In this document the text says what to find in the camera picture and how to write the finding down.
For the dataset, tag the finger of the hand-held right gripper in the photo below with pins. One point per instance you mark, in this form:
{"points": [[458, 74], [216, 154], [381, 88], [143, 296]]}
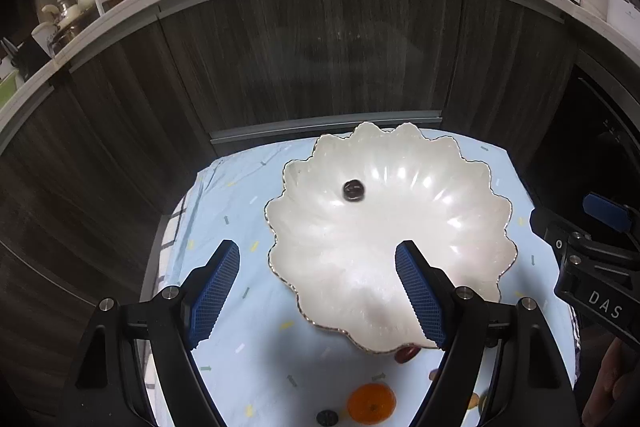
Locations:
{"points": [[607, 212], [550, 227]]}

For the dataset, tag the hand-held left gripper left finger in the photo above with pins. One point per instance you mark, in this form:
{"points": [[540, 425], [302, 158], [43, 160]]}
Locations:
{"points": [[215, 292]]}

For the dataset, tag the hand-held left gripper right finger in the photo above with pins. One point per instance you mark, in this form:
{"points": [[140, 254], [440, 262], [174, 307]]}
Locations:
{"points": [[420, 297]]}

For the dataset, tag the white scalloped bowl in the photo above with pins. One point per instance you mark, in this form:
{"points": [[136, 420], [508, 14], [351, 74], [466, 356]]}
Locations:
{"points": [[400, 227]]}

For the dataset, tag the brown longan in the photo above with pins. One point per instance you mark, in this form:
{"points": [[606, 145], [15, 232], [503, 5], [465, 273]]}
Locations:
{"points": [[472, 399]]}

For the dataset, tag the orange mandarin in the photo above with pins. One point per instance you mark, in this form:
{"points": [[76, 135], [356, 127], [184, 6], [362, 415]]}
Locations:
{"points": [[371, 403]]}

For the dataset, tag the dark grape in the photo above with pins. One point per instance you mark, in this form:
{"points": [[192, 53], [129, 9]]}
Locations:
{"points": [[353, 190]]}

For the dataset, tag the large dark cherry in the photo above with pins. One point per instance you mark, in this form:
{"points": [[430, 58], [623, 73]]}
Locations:
{"points": [[327, 418]]}

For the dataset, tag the person's right hand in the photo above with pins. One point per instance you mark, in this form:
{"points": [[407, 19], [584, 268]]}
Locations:
{"points": [[612, 387]]}

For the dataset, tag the checked cloth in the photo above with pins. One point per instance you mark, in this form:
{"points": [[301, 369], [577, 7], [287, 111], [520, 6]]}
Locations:
{"points": [[172, 232]]}

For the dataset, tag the light blue patterned tablecloth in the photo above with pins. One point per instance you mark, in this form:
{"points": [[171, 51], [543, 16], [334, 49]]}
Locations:
{"points": [[250, 357]]}

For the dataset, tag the black appliance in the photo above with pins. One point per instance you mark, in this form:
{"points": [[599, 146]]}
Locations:
{"points": [[585, 132]]}

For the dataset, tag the white paper box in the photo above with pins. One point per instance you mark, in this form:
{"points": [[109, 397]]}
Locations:
{"points": [[622, 13]]}

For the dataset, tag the dark wood kitchen cabinet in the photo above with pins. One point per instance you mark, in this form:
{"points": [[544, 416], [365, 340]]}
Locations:
{"points": [[310, 57]]}

